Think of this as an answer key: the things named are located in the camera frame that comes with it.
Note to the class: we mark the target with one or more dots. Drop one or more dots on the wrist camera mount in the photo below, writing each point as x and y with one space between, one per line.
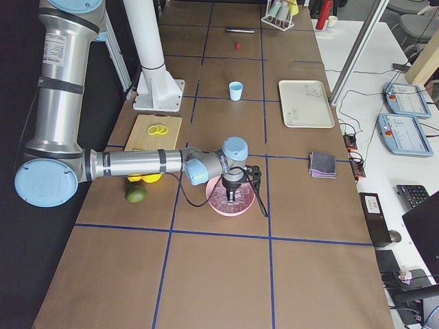
253 175

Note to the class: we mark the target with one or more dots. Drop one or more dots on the black laptop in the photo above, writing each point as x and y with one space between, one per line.
422 224

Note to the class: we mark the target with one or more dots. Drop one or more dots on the yellow plastic cup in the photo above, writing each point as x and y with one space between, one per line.
293 9

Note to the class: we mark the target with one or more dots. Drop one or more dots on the black box with label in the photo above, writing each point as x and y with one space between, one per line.
375 220

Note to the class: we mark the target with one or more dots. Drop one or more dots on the blue teach pendant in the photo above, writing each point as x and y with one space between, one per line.
402 135
406 99

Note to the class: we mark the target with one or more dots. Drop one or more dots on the white wire cup rack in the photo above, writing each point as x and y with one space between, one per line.
274 22

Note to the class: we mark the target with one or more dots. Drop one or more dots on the black keyboard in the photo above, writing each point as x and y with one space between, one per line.
411 195

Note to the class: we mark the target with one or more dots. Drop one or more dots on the yellow lemon slices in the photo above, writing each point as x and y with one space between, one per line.
157 129

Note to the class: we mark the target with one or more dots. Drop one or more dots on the aluminium frame post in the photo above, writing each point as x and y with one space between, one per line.
359 45

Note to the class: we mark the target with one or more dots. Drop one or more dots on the pink bowl of ice cubes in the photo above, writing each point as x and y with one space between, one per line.
216 194

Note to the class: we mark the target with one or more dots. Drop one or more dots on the white pillar with base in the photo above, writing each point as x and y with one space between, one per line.
157 90

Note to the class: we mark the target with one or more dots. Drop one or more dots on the cream bear serving tray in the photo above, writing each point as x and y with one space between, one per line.
304 104

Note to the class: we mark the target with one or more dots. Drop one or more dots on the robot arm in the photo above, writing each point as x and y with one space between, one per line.
54 164

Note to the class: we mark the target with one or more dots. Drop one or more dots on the light blue plastic cup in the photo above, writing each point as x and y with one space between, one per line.
235 90

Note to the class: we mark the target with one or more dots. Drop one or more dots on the mint green plastic cup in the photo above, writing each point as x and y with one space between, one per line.
274 8

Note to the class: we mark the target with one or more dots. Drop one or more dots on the wooden cutting board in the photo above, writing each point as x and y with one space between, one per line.
140 140

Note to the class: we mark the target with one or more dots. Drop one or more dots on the small white cup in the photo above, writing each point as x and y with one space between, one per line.
331 21

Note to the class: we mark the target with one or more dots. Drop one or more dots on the lower blue teach pendant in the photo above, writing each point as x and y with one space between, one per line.
402 135

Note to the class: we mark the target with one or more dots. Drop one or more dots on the upper blue teach pendant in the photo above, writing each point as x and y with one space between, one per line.
406 99

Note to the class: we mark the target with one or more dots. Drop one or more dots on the red bottle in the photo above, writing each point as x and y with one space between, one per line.
324 14

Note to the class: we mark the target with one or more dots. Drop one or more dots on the grey plastic cup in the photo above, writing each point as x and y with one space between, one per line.
283 10

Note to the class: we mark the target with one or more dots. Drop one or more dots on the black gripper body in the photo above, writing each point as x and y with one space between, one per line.
232 188

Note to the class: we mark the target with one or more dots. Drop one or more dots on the grey and purple folded cloth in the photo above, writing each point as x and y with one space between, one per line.
322 165

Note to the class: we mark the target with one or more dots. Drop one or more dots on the computer mouse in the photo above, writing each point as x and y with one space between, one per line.
395 236

